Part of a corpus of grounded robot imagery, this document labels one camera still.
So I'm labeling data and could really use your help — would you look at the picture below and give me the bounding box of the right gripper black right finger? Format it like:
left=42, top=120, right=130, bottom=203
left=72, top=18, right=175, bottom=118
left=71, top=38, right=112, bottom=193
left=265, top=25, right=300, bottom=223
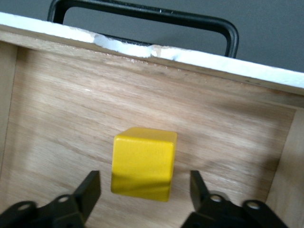
left=181, top=170, right=289, bottom=228

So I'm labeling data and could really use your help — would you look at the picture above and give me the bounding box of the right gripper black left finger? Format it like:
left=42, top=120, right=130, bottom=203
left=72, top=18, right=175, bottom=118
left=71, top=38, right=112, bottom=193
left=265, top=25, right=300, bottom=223
left=0, top=170, right=102, bottom=228

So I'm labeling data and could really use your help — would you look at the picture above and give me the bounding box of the yellow wooden block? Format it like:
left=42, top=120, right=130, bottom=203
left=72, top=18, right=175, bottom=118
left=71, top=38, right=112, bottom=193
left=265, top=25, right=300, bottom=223
left=110, top=126, right=178, bottom=203

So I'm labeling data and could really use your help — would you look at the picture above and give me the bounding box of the wooden drawer with white front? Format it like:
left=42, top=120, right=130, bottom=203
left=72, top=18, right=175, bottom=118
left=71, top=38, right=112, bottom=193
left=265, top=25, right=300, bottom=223
left=0, top=11, right=304, bottom=228

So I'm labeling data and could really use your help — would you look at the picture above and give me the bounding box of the black metal drawer handle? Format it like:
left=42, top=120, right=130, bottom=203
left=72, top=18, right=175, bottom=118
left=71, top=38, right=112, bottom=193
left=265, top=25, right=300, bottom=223
left=47, top=0, right=239, bottom=59

